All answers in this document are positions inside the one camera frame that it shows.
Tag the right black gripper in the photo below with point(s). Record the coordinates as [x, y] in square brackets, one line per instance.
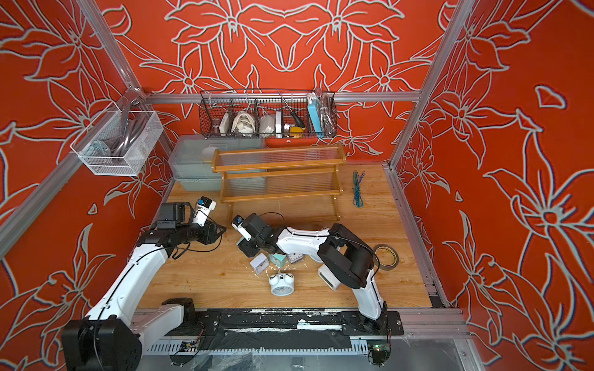
[244, 248]

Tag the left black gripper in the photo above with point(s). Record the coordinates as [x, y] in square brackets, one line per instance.
[189, 219]

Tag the white square alarm clock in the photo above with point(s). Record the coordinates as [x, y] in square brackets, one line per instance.
[260, 263]

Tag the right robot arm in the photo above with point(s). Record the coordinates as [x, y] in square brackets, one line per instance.
[345, 259]

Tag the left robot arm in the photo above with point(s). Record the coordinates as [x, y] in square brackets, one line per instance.
[107, 338]

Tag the wooden two-tier shelf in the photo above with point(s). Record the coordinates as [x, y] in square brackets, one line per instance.
[277, 173]

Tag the white twin-bell clock front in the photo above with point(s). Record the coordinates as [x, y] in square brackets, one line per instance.
[282, 284]

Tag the translucent plastic storage box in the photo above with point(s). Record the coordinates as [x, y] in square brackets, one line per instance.
[191, 160]

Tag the white digital clock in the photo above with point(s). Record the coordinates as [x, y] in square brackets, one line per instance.
[328, 277]

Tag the green blue twist ties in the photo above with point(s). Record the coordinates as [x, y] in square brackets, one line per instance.
[357, 181]

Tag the white cloth bundle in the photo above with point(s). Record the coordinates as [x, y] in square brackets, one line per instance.
[244, 123]

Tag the light blue box in basket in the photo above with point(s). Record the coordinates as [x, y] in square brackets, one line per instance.
[313, 106]

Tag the white mesh wall basket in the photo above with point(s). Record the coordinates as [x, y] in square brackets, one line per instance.
[119, 141]

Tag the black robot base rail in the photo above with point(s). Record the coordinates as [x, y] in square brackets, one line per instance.
[282, 330]

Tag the black wire wall basket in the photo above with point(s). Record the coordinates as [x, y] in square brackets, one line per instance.
[218, 109]

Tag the black handled screwdriver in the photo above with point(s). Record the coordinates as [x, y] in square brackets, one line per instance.
[297, 119]

